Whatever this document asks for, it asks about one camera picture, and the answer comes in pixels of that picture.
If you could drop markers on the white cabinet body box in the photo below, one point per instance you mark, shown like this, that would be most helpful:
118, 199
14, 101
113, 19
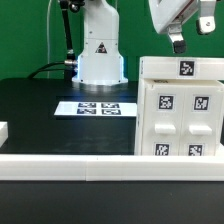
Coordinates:
140, 111

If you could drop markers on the white U-shaped fence frame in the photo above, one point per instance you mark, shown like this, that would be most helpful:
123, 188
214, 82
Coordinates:
111, 168

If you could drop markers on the white cabinet top block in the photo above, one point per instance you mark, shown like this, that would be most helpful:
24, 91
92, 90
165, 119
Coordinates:
192, 68

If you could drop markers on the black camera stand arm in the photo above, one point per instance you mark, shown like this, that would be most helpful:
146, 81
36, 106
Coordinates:
73, 6

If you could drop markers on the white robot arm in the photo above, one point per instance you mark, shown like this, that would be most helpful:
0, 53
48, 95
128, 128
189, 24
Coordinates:
100, 62

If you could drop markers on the white marker sheet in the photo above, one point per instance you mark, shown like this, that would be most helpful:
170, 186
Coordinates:
101, 109

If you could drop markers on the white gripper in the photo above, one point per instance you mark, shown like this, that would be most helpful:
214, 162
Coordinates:
168, 17

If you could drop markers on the white cabinet door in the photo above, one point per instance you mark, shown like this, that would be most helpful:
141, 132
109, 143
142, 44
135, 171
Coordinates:
162, 118
202, 119

